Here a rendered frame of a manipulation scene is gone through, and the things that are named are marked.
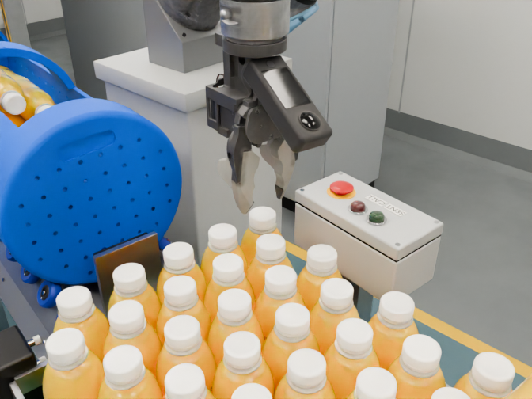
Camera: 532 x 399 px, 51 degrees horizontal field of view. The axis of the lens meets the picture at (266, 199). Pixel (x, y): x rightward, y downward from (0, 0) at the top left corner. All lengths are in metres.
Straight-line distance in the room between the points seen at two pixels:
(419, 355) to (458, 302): 1.83
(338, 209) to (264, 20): 0.32
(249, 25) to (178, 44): 0.62
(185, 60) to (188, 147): 0.18
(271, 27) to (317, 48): 1.79
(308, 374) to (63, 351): 0.25
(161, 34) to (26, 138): 0.51
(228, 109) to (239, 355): 0.28
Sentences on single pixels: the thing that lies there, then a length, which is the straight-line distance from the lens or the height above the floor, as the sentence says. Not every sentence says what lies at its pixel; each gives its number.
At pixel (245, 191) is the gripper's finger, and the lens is 0.66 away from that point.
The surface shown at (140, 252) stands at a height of 1.03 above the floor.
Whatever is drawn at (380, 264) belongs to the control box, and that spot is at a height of 1.06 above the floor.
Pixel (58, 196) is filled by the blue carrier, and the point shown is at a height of 1.13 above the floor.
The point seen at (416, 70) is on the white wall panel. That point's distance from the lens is 3.64.
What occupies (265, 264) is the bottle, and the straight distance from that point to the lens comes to 0.74.
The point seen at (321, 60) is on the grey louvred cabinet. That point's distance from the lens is 2.39.
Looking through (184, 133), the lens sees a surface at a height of 1.06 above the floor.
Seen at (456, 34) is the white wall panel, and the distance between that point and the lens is 3.48.
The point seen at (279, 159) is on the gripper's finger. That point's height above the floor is 1.22.
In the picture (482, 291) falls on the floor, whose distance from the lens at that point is 2.51.
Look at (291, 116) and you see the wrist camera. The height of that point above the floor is 1.30.
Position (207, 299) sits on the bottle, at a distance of 0.72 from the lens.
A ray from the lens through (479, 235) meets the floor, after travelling 2.86.
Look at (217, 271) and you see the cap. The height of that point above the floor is 1.09.
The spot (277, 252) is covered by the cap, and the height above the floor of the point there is 1.09.
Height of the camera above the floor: 1.52
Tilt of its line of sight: 31 degrees down
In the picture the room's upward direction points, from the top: straight up
